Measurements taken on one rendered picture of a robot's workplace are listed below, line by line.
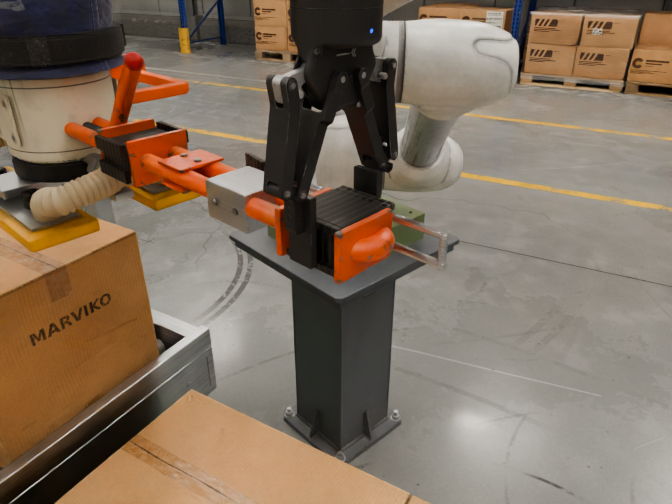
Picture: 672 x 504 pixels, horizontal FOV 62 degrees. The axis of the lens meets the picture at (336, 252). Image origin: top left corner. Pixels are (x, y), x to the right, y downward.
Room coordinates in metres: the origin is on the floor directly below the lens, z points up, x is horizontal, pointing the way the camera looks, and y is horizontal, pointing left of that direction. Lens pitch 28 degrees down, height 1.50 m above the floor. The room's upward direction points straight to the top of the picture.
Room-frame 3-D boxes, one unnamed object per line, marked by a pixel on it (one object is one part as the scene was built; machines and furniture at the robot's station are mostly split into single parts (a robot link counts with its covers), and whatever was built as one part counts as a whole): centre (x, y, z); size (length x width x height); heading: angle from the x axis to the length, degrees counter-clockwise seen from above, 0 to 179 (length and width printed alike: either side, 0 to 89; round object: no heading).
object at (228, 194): (0.57, 0.10, 1.26); 0.07 x 0.07 x 0.04; 47
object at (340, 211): (0.48, 0.00, 1.27); 0.08 x 0.07 x 0.05; 47
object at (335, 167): (1.50, -0.03, 1.00); 0.18 x 0.16 x 0.22; 86
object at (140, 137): (0.72, 0.26, 1.27); 0.10 x 0.08 x 0.06; 137
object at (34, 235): (0.82, 0.50, 1.16); 0.34 x 0.10 x 0.05; 47
